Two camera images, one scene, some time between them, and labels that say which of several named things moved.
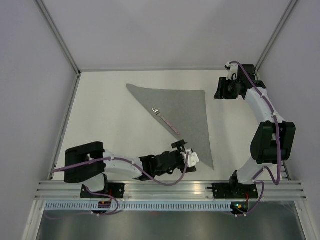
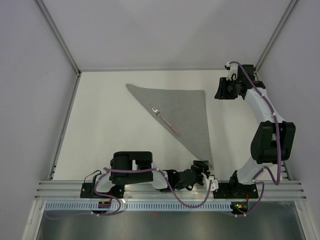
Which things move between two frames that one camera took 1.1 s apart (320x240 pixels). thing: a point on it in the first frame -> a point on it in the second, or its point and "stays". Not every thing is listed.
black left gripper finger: x=179 y=144 -> x=200 y=165
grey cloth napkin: x=185 y=110 stays
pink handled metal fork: x=158 y=114 stays
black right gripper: x=221 y=93 stays
